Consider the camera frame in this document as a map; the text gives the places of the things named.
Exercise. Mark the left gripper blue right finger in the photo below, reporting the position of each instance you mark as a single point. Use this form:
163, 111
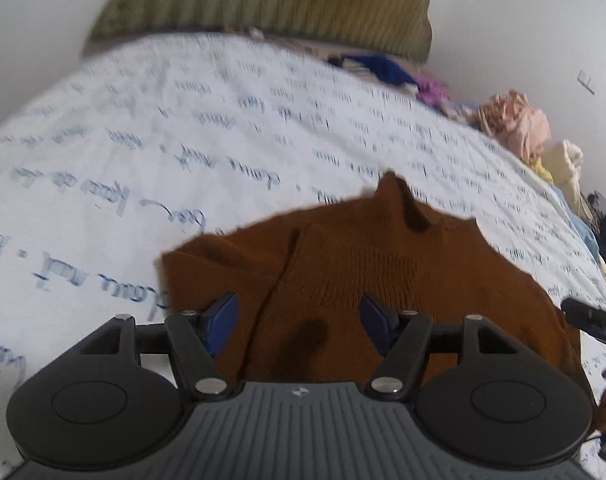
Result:
402, 339

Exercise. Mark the purple cloth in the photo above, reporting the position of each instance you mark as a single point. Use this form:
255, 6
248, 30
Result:
431, 92

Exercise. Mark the brown knit sweater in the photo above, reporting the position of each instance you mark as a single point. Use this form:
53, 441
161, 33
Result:
299, 278

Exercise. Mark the white wall switch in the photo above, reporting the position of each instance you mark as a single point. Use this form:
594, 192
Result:
585, 81

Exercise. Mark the cream padded jacket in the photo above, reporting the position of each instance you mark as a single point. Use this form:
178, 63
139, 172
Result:
564, 161

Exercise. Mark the pink crumpled clothes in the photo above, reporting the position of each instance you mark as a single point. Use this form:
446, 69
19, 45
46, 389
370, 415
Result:
515, 124

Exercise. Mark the olive green padded headboard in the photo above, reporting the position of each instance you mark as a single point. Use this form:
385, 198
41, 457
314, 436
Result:
399, 27

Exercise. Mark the white script-print bed sheet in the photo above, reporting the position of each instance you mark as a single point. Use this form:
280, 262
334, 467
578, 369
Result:
171, 136

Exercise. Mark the yellow cloth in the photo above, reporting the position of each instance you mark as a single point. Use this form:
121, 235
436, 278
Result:
535, 164

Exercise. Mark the light blue cloth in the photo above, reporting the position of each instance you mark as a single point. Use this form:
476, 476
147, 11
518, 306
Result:
580, 227

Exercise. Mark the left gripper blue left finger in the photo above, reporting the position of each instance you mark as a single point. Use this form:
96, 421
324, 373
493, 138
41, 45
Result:
195, 339

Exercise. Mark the dark blue cloth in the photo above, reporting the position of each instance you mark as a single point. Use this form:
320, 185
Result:
383, 68

